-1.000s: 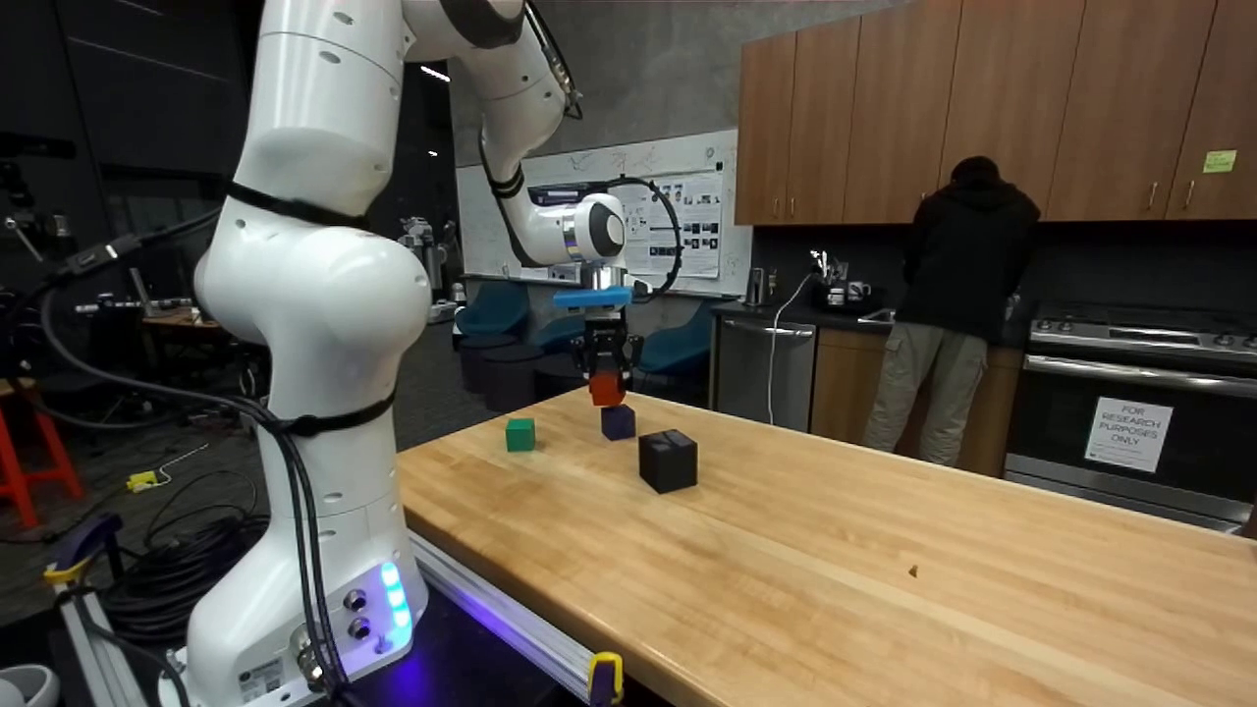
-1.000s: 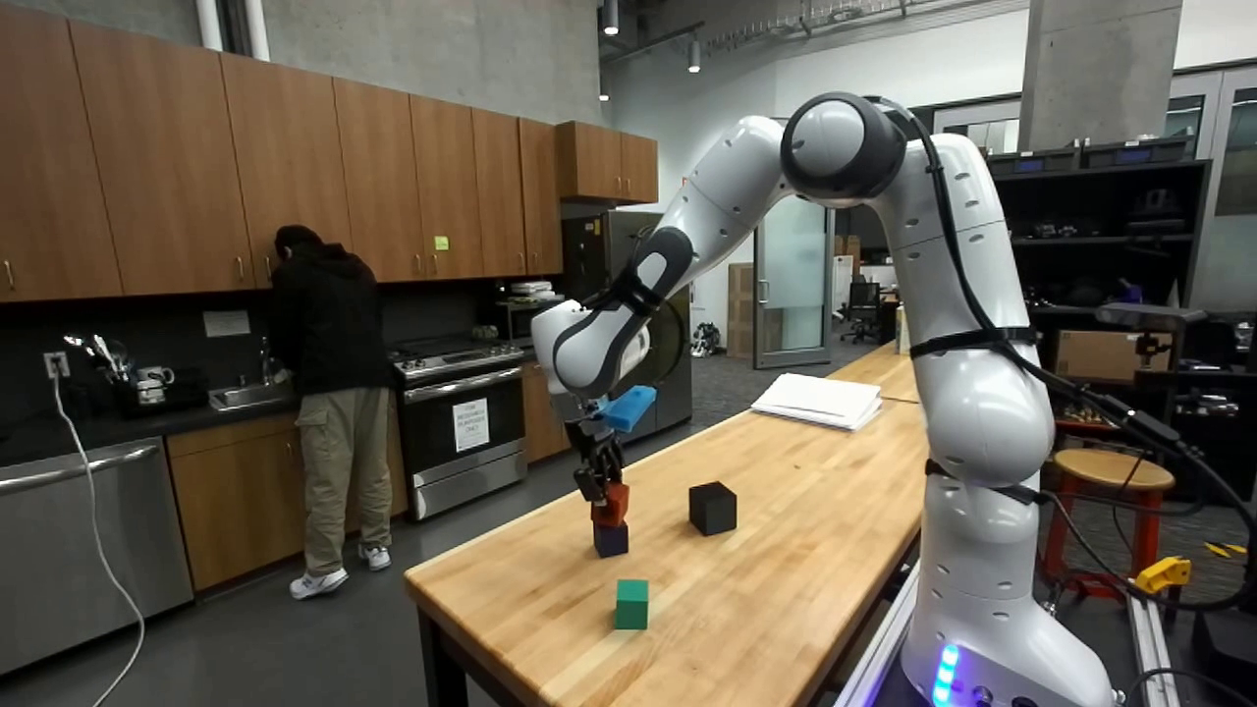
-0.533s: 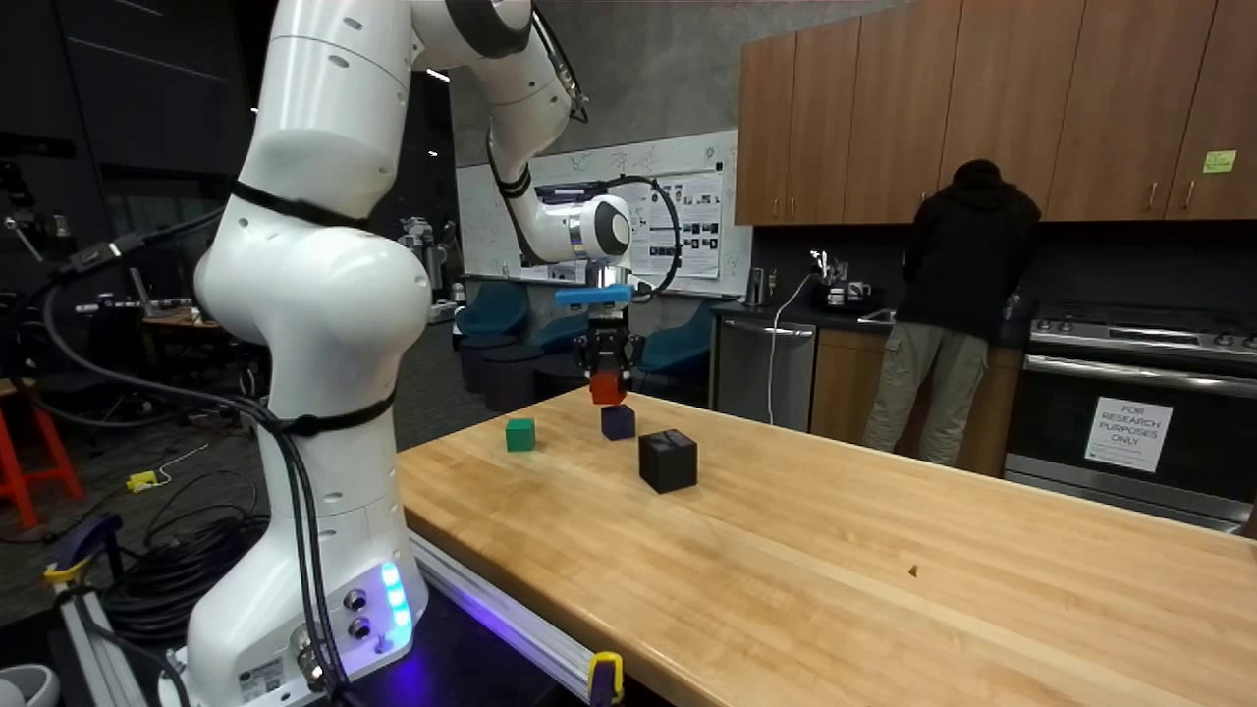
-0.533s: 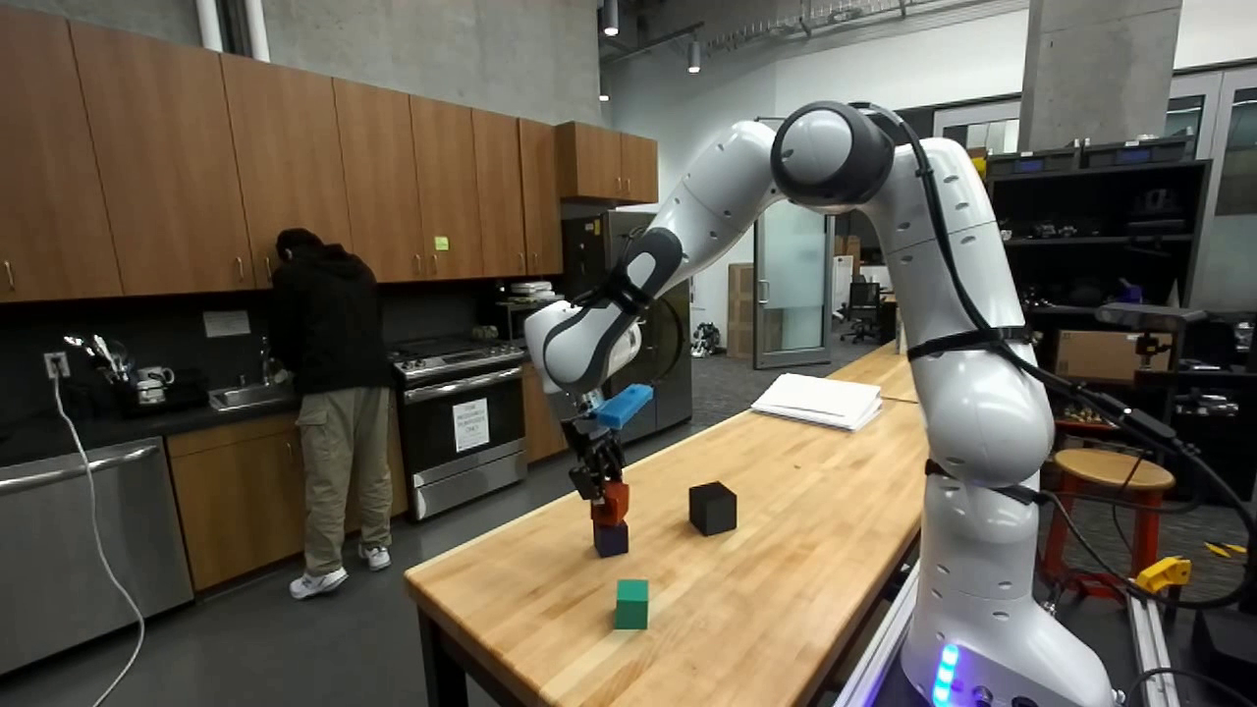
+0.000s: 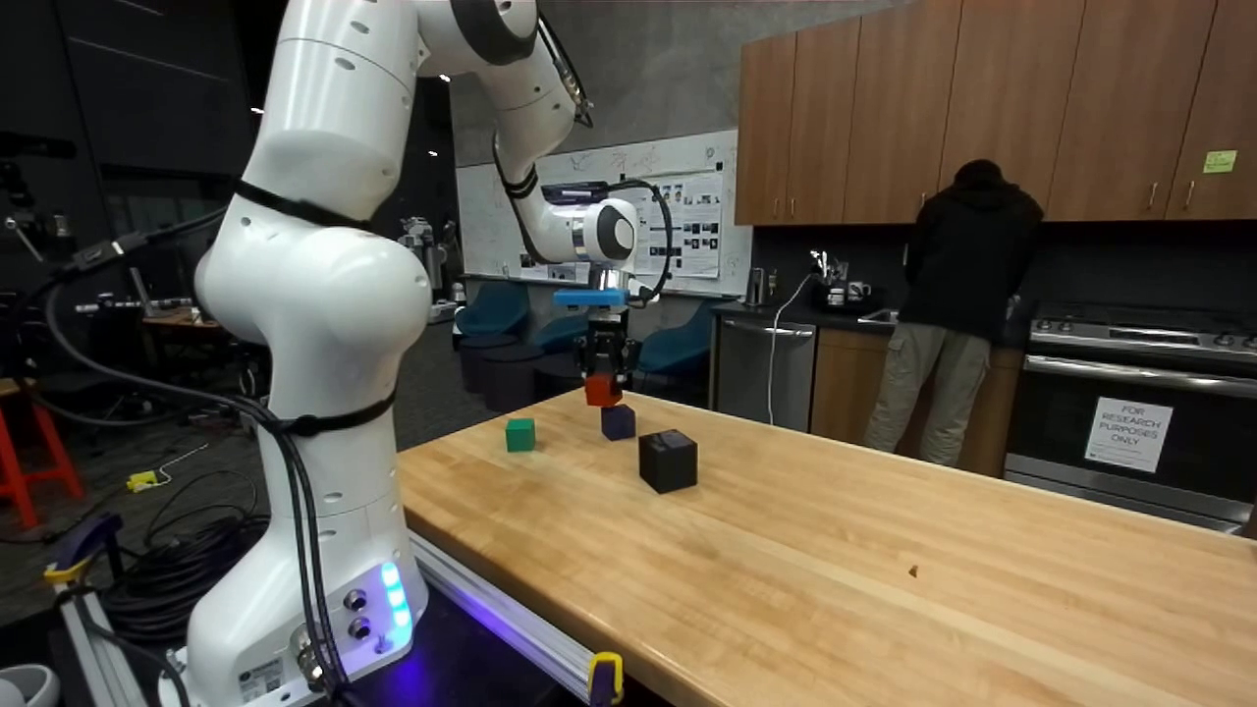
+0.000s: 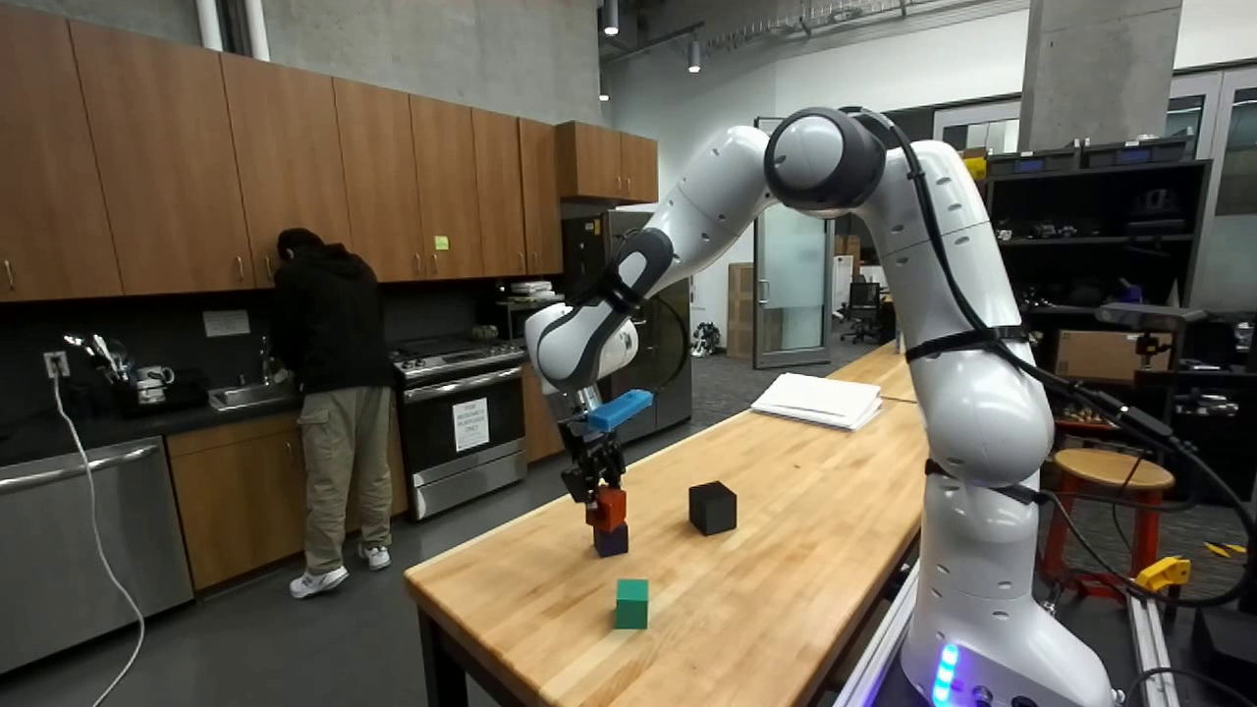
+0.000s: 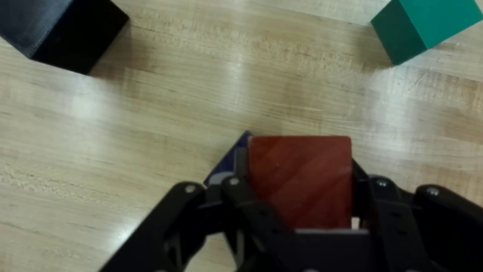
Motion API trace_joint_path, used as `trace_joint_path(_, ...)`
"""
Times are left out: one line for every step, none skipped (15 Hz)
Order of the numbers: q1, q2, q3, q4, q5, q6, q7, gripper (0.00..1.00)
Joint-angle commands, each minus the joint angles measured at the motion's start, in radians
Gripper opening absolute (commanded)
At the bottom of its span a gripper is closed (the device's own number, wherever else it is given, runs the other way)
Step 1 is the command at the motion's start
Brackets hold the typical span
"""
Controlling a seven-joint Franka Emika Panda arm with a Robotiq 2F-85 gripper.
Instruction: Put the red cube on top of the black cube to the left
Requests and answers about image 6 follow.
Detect large black cube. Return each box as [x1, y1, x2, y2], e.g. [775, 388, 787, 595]
[686, 479, 743, 537]

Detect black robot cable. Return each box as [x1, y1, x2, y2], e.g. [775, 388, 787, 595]
[860, 112, 1253, 620]

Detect black countertop microwave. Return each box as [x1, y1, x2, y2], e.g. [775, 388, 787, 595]
[496, 279, 554, 349]

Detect red legged stool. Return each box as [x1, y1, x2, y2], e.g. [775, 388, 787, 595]
[1043, 444, 1181, 599]

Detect green cube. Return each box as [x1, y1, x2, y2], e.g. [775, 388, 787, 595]
[611, 579, 657, 634]

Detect stainless steel dishwasher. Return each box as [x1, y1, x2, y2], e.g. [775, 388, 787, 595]
[0, 438, 199, 680]

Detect narrow brown lower cabinet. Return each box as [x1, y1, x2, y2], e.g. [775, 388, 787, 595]
[519, 366, 582, 473]

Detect red cube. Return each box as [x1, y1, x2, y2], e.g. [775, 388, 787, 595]
[582, 489, 632, 536]

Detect brown upper wall cabinets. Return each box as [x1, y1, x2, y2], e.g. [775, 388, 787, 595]
[0, 3, 571, 311]

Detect black metal table frame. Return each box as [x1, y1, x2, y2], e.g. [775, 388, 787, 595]
[411, 600, 526, 707]

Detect black storage shelf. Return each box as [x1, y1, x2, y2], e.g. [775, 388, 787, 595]
[979, 151, 1216, 322]

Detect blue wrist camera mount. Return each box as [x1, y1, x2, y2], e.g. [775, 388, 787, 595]
[582, 387, 657, 440]

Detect wide brown lower cabinet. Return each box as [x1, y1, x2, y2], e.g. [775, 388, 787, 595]
[165, 388, 411, 599]

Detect white power cable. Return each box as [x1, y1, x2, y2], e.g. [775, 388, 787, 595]
[42, 371, 152, 707]

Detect stainless steel oven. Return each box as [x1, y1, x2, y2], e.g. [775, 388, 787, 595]
[375, 339, 530, 527]

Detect stainless steel refrigerator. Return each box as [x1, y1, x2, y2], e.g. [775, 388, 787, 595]
[563, 206, 696, 452]

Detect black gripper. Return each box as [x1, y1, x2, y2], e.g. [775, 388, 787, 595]
[557, 423, 632, 514]

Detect steel kitchen sink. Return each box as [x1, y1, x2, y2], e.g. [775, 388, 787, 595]
[203, 375, 307, 421]

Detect person in dark hoodie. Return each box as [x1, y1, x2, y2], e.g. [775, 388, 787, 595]
[265, 224, 400, 605]

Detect silver kettle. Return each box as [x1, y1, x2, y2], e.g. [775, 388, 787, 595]
[125, 360, 179, 411]

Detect yellow clamp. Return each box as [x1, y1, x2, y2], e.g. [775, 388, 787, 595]
[1128, 555, 1196, 605]

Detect small cabinet above refrigerator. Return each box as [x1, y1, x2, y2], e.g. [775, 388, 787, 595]
[554, 118, 665, 210]

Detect brown cardboard box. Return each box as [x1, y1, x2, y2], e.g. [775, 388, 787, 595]
[1051, 326, 1178, 388]

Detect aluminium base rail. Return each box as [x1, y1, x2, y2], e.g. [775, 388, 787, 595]
[832, 571, 924, 707]

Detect white wall outlet plate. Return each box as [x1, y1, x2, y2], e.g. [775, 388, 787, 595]
[196, 305, 254, 346]

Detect white paper sheet on oven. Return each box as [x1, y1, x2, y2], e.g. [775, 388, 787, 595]
[446, 393, 496, 459]

